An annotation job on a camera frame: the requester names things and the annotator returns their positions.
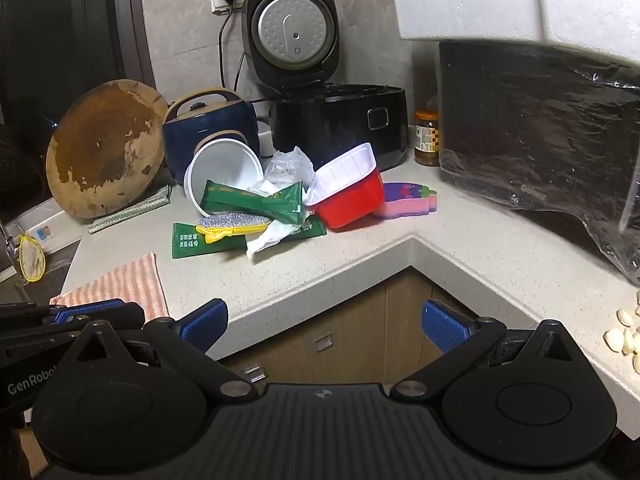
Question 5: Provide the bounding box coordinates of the glass sauce jar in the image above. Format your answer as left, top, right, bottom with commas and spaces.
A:
414, 110, 442, 167

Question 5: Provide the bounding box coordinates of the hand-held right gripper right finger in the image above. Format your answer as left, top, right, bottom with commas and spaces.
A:
390, 299, 581, 405

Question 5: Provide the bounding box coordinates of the black microwave in plastic wrap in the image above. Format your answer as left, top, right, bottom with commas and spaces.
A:
437, 40, 640, 286

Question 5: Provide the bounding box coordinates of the orange striped cloth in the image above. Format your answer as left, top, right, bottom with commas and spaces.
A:
49, 252, 171, 321

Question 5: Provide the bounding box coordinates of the white foam box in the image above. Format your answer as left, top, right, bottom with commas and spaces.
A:
387, 0, 640, 68

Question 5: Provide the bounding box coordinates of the silver yellow scouring pad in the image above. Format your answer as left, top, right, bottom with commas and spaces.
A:
196, 212, 273, 246

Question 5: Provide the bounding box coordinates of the pile of garlic cloves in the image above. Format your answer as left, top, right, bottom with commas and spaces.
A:
603, 287, 640, 373

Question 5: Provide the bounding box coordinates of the green white dishcloth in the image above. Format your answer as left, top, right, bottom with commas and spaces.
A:
88, 185, 172, 235

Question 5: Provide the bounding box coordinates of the round wooden cutting board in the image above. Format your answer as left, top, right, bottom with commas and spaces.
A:
46, 79, 170, 219

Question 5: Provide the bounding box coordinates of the yellow sink strainer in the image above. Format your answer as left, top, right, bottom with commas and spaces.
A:
17, 232, 48, 282

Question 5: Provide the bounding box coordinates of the purple pink eggplant sponge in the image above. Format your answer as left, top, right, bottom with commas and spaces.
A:
371, 182, 438, 220

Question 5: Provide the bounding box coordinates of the red white plastic tray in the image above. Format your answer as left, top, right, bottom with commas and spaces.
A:
303, 142, 385, 231

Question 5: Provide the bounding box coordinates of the clear plastic bag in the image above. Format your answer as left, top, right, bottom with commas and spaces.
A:
262, 146, 317, 196

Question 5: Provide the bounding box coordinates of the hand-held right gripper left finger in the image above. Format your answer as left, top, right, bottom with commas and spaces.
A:
75, 299, 253, 405

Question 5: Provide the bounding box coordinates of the white round plastic bowl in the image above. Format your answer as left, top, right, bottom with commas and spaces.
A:
184, 138, 265, 206

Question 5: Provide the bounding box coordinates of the green snack wrapper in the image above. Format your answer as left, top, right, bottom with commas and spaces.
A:
200, 180, 307, 225
171, 220, 327, 261

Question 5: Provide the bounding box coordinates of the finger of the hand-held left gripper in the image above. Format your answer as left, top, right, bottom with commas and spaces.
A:
45, 302, 147, 335
50, 298, 126, 317

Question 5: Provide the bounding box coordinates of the black rice cooker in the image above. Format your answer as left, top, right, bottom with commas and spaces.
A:
241, 0, 408, 171

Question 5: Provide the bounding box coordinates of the white plastic wrapper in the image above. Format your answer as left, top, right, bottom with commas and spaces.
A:
245, 220, 306, 261

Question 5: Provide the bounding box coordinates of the black power cable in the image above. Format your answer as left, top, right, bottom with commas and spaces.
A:
218, 0, 251, 93

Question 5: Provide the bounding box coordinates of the kitchen sink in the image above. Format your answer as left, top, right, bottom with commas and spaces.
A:
0, 210, 83, 306

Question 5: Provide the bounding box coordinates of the blue rice cooker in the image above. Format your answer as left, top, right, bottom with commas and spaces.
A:
162, 87, 261, 186

